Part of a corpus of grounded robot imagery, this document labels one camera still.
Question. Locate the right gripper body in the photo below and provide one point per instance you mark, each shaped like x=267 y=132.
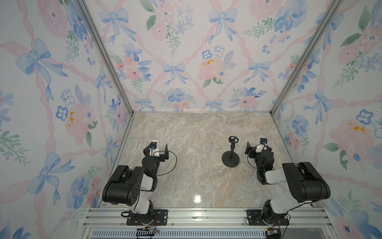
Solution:
x=253 y=151

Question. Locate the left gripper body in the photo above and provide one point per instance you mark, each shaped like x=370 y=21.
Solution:
x=161 y=158

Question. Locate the black microphone stand pole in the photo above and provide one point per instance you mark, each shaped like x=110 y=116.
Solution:
x=233 y=141

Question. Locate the black round stand base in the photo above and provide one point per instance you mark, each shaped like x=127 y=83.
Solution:
x=230 y=159

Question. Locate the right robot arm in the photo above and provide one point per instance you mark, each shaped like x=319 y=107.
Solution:
x=305 y=185

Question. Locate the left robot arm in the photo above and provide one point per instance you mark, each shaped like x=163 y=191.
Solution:
x=126 y=183

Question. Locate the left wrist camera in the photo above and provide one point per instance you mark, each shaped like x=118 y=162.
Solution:
x=154 y=149

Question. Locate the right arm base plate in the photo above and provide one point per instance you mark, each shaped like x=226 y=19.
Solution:
x=257 y=217

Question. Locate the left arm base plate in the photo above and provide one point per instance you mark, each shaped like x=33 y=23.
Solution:
x=158 y=217

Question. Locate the aluminium mounting rail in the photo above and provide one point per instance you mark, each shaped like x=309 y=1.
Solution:
x=209 y=223

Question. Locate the left aluminium corner post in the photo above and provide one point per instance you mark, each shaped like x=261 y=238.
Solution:
x=89 y=22

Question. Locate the aluminium corner post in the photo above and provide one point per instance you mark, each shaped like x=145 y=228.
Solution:
x=89 y=22
x=327 y=19

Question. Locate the right aluminium corner post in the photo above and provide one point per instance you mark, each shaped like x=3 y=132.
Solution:
x=327 y=19

